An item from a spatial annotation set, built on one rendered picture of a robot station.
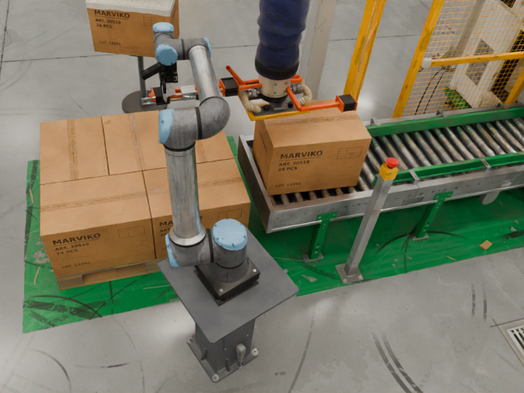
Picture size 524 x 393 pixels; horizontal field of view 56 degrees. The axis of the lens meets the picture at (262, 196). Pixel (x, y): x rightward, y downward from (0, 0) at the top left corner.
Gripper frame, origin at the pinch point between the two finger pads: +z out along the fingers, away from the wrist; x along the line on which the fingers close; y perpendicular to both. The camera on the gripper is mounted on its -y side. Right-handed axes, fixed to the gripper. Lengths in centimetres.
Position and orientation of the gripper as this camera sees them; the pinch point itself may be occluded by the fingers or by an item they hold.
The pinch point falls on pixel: (162, 94)
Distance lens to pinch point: 251.7
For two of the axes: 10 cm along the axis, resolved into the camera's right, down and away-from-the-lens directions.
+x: -3.1, -7.1, 6.3
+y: 9.5, -1.7, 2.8
